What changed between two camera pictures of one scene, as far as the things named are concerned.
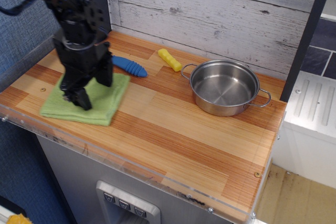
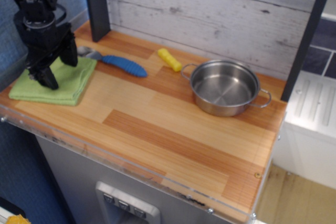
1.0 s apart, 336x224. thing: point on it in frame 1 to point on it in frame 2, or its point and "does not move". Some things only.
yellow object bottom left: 20,219 does not move
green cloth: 104,100 to 72,81
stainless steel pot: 224,88 does not move
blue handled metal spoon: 129,65 does not move
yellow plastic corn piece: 170,59 does not move
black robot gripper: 76,39 to 41,35
